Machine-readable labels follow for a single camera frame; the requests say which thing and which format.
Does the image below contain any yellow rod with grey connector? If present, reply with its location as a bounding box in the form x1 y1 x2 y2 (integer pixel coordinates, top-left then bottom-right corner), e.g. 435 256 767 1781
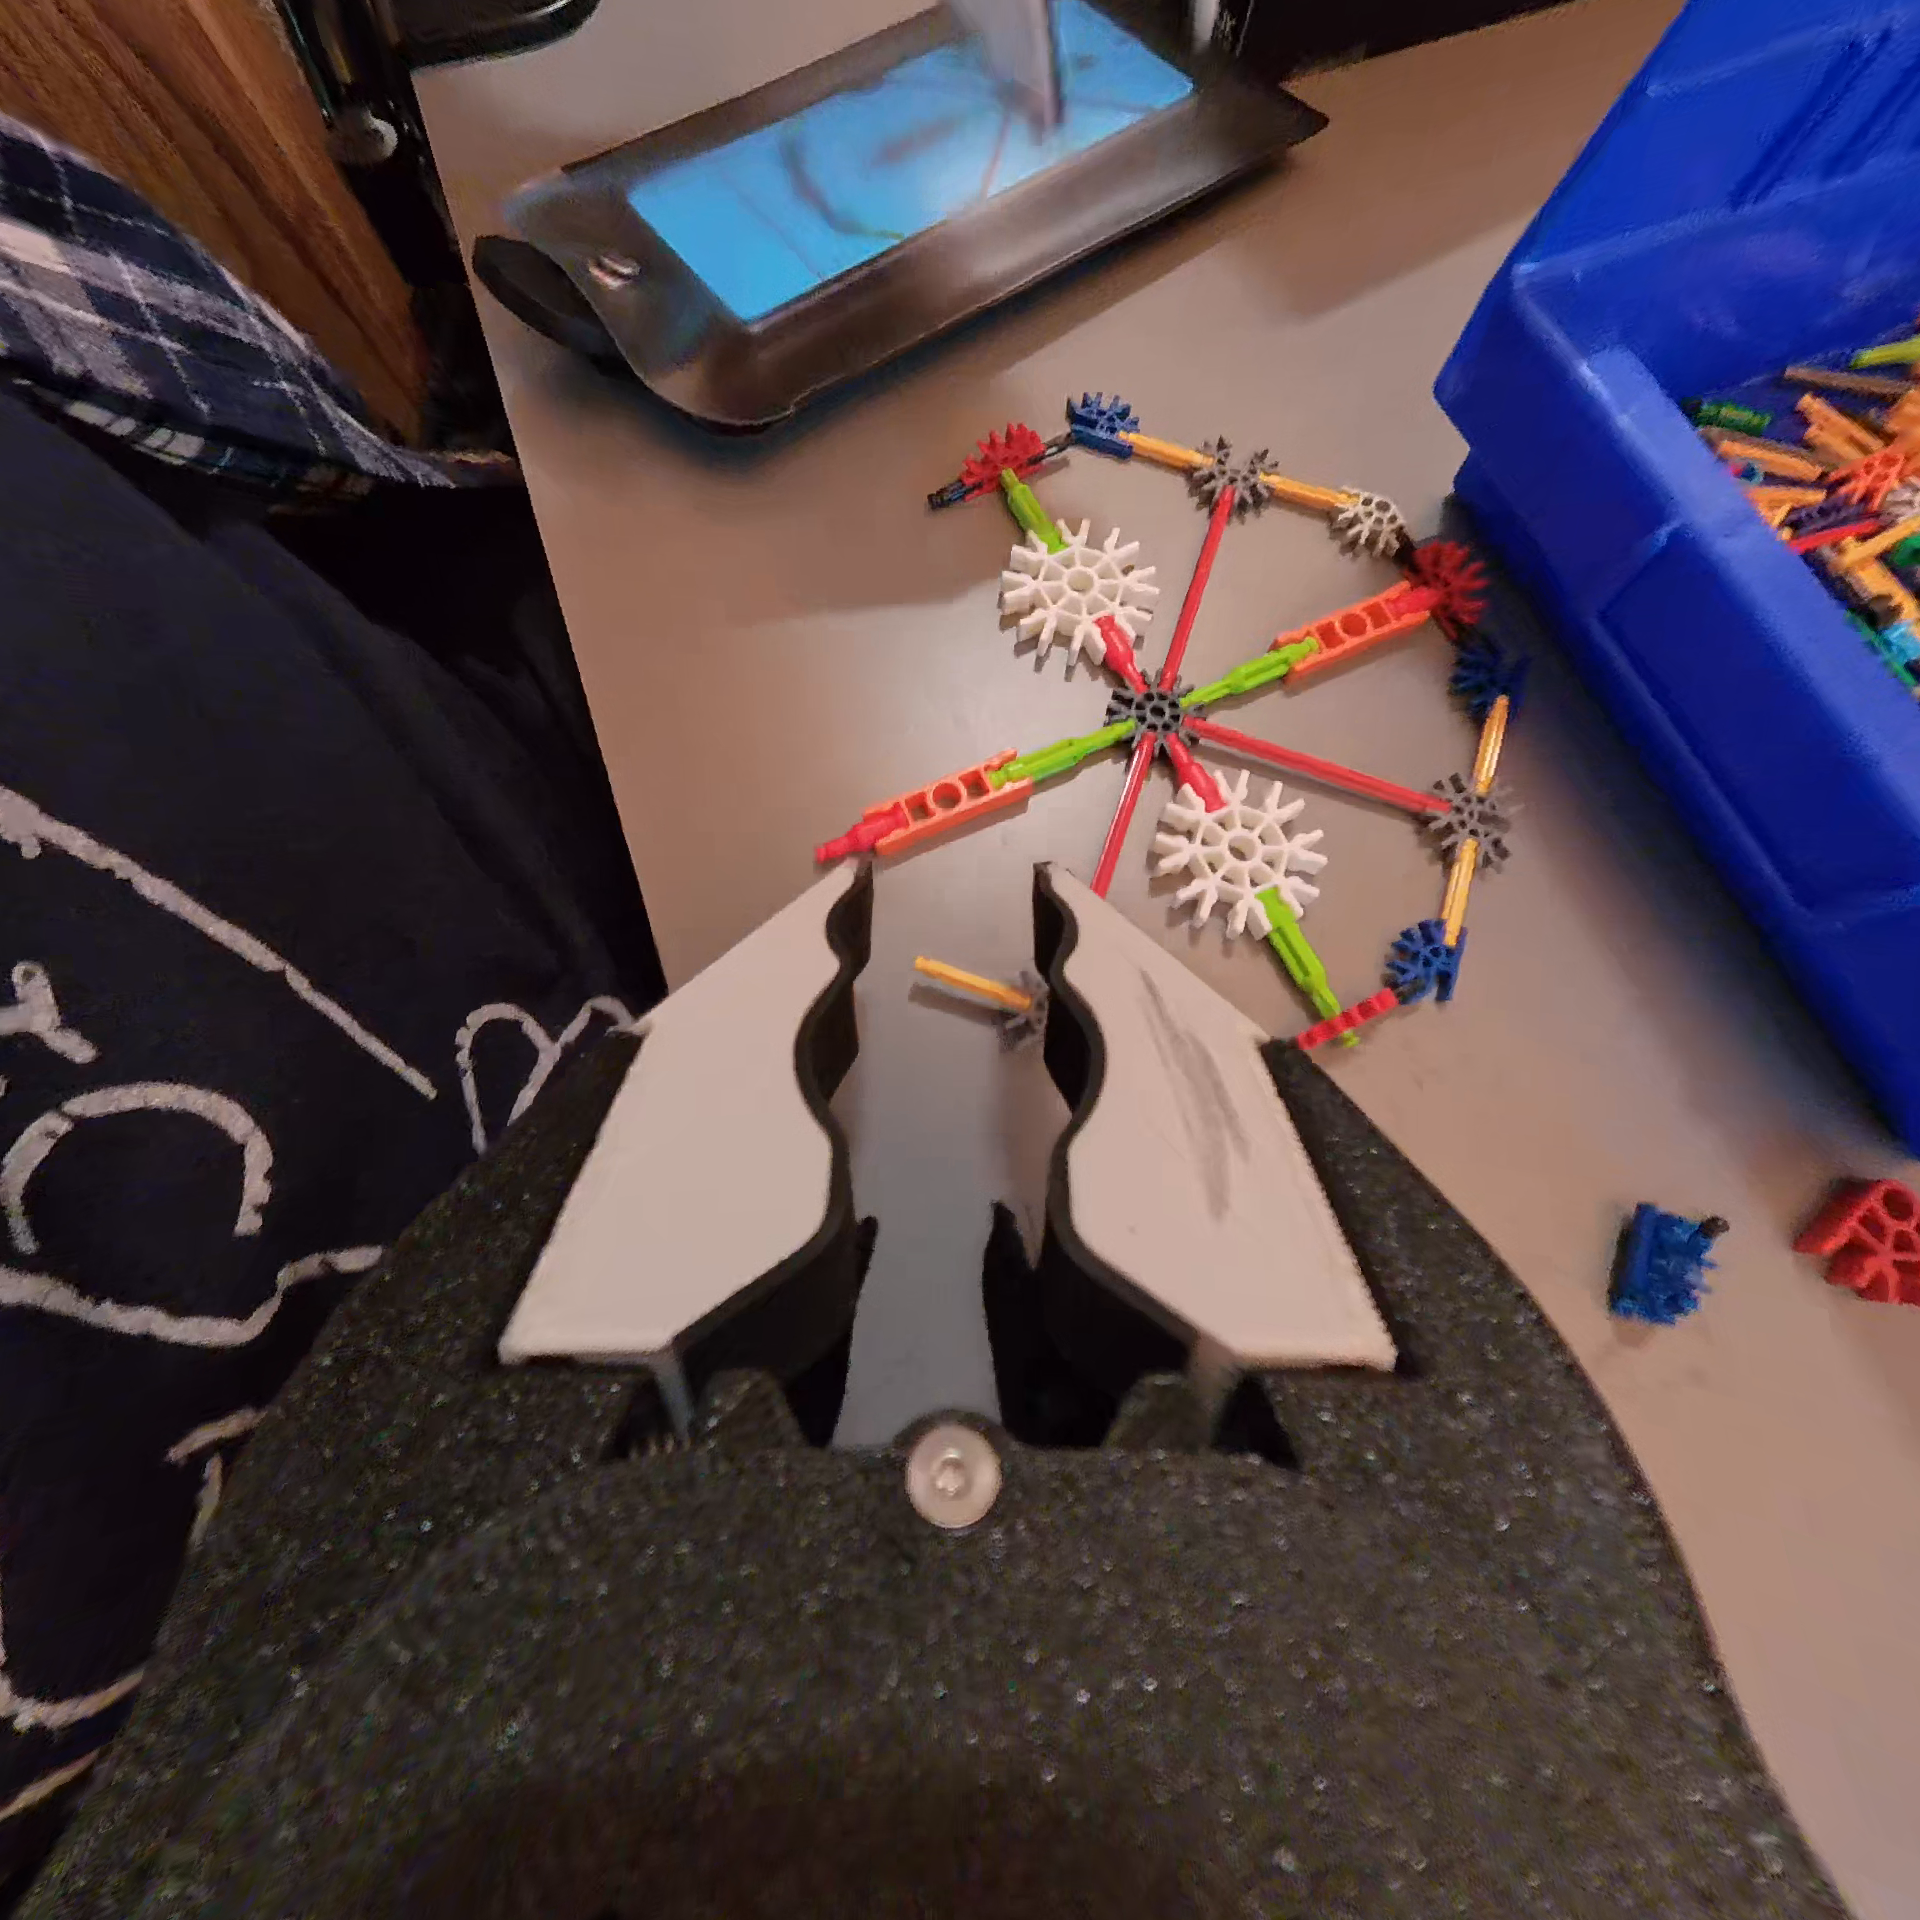
912 955 1051 1045

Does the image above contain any red fan-shaped connector piece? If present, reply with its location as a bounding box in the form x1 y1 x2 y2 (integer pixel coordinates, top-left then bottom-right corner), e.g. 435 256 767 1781
1792 1178 1920 1306

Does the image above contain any construction toy wheel model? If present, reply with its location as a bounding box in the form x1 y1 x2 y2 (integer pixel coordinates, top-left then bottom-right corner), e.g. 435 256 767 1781
813 394 1535 1051

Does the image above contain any blue plaid shirt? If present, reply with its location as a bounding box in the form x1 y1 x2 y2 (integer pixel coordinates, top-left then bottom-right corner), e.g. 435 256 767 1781
0 113 512 496

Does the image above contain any black printed shirt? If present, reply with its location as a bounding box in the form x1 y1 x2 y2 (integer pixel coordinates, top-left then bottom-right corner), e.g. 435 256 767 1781
0 397 662 1848

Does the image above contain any pile of colourful construction pieces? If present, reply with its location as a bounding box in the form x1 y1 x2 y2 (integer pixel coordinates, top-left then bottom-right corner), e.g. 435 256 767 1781
1679 322 1920 699

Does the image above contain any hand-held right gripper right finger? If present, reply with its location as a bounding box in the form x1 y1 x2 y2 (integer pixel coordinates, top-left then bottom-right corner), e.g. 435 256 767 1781
1031 860 1400 1378

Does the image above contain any wooden cabinet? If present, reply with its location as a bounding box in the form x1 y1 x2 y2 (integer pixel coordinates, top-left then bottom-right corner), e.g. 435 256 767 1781
0 0 430 436

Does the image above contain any blue plastic parts bin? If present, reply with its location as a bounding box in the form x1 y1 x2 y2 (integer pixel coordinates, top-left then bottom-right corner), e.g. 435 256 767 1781
1430 0 1920 1157

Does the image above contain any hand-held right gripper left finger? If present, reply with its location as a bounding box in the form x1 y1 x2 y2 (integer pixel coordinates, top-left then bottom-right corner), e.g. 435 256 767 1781
496 860 875 1394

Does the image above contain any blue connector with black rod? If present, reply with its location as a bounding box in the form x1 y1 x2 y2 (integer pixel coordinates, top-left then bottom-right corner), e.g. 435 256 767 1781
1606 1200 1731 1326

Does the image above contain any tablet in black case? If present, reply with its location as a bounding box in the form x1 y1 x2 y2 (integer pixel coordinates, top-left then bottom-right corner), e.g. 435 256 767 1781
502 0 1327 430

